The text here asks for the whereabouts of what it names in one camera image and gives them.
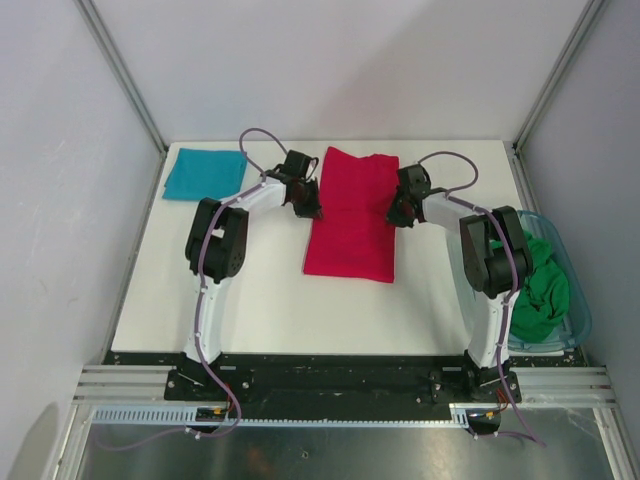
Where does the red t shirt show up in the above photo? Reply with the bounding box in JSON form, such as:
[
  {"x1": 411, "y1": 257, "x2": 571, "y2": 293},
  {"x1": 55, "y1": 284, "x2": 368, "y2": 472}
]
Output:
[{"x1": 303, "y1": 147, "x2": 399, "y2": 283}]

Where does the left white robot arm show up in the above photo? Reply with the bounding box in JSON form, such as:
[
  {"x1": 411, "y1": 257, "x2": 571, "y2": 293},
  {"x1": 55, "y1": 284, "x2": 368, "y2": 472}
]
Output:
[{"x1": 183, "y1": 150, "x2": 322, "y2": 365}]

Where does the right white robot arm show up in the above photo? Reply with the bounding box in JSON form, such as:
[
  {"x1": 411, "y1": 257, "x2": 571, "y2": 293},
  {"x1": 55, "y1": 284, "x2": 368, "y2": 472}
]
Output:
[{"x1": 387, "y1": 164, "x2": 533, "y2": 401}]

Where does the folded teal t shirt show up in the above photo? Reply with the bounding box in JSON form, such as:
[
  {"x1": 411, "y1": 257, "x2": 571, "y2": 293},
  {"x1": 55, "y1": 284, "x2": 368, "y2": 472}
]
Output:
[{"x1": 162, "y1": 148, "x2": 248, "y2": 202}]

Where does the green t shirt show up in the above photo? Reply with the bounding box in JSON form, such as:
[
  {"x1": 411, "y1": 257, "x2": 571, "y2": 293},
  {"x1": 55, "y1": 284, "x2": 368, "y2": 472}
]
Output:
[{"x1": 509, "y1": 232, "x2": 570, "y2": 344}]

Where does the translucent blue plastic bin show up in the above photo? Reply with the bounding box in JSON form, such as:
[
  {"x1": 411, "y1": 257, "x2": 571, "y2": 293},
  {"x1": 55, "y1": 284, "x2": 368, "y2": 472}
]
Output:
[{"x1": 508, "y1": 210, "x2": 592, "y2": 355}]

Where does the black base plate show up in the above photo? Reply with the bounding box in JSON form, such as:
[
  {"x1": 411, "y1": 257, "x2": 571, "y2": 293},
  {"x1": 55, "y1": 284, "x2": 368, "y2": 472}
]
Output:
[{"x1": 164, "y1": 353, "x2": 522, "y2": 403}]

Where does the white slotted cable duct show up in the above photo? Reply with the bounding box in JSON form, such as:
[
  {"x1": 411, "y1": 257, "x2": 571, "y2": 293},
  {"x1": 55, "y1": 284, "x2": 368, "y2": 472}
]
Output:
[{"x1": 93, "y1": 405, "x2": 468, "y2": 429}]

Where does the right aluminium frame post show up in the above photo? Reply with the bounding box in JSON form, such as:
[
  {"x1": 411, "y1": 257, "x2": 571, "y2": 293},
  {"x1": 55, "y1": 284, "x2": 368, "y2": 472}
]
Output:
[{"x1": 512, "y1": 0, "x2": 610, "y2": 152}]

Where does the aluminium frame post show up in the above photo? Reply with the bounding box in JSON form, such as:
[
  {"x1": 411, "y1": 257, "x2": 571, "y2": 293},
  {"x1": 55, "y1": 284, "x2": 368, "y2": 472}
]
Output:
[
  {"x1": 73, "y1": 0, "x2": 168, "y2": 153},
  {"x1": 512, "y1": 0, "x2": 610, "y2": 152}
]

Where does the left aluminium frame post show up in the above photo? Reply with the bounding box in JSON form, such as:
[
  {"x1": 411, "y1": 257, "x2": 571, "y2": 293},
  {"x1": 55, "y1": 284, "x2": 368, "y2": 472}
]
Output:
[{"x1": 73, "y1": 0, "x2": 168, "y2": 153}]

